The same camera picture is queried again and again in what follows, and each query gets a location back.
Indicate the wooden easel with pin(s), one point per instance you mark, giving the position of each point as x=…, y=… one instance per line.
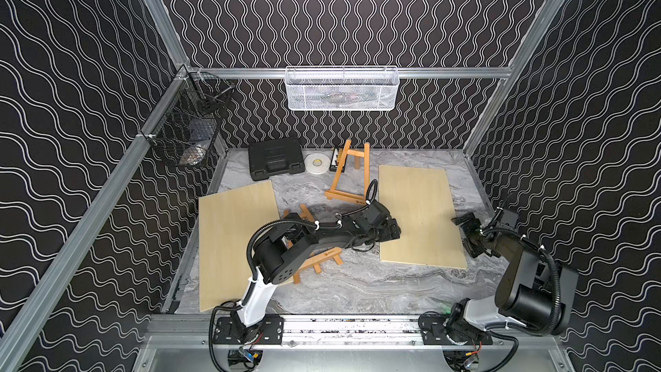
x=315, y=261
x=352, y=178

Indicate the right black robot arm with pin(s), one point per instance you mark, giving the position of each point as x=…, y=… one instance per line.
x=535, y=295

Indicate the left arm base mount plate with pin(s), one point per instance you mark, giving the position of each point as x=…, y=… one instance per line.
x=229, y=330

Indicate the white tape roll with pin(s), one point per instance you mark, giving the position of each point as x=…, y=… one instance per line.
x=317, y=163

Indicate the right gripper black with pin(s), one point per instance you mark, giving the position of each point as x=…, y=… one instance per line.
x=473, y=251

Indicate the black plastic tool case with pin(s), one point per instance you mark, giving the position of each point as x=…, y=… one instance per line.
x=275, y=157

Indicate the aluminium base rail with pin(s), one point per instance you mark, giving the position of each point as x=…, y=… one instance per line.
x=363, y=342

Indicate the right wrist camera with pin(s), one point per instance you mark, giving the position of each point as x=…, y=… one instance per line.
x=508, y=218

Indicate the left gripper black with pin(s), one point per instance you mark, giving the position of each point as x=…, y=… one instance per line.
x=382, y=228

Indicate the small black tray box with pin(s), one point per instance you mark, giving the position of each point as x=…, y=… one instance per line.
x=334, y=161

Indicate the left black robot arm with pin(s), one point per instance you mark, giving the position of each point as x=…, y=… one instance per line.
x=280, y=248

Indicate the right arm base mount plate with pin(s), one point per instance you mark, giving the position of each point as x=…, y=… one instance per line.
x=446, y=329

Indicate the plywood board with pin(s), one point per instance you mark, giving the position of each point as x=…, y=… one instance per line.
x=227, y=220
x=420, y=200

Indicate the white wire mesh basket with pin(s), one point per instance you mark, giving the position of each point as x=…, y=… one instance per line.
x=341, y=87

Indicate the black wire mesh basket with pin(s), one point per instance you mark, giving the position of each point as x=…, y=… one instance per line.
x=186, y=133

